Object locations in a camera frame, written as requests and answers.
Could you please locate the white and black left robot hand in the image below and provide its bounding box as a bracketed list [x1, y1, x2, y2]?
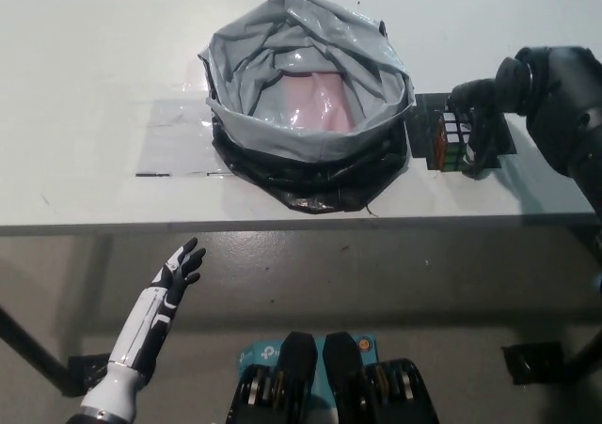
[79, 237, 208, 418]

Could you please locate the dark right robot hand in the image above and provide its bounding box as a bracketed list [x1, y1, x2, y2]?
[446, 56, 535, 180]

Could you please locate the grey and black plastic bag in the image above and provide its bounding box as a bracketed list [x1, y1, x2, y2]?
[198, 0, 415, 216]

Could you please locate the clear plastic tape sheet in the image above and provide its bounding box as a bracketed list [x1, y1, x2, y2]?
[135, 98, 236, 179]

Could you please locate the black tape marker patch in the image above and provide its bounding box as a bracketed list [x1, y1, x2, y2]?
[406, 92, 517, 175]

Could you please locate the rubik's cube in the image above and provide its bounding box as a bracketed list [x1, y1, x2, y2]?
[432, 108, 476, 172]

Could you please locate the black table leg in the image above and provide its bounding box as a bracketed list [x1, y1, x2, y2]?
[0, 304, 68, 386]

